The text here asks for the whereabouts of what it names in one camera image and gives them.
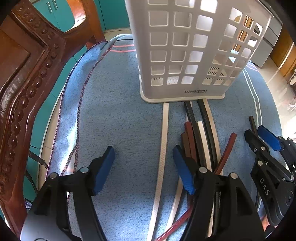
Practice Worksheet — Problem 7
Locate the black textured chopstick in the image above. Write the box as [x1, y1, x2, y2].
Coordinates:
[184, 101, 206, 167]

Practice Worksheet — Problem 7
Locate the brown chopstick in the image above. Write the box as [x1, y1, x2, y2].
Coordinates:
[181, 133, 191, 158]

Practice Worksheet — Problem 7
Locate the cream chopstick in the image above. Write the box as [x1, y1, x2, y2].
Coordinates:
[202, 99, 221, 162]

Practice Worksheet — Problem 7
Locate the dark red chopstick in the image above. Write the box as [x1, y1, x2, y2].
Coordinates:
[154, 133, 237, 241]

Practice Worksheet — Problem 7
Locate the blue striped tablecloth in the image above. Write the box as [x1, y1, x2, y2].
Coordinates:
[48, 34, 282, 240]

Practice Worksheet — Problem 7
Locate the white chopstick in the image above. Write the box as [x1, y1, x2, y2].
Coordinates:
[146, 102, 169, 241]

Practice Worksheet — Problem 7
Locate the silver refrigerator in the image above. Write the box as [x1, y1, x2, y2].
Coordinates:
[250, 16, 284, 68]

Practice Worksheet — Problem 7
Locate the white plastic utensil basket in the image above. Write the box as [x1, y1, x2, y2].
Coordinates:
[125, 1, 273, 103]

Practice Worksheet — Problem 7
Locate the carved wooden chair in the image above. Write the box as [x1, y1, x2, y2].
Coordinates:
[1, 1, 105, 236]

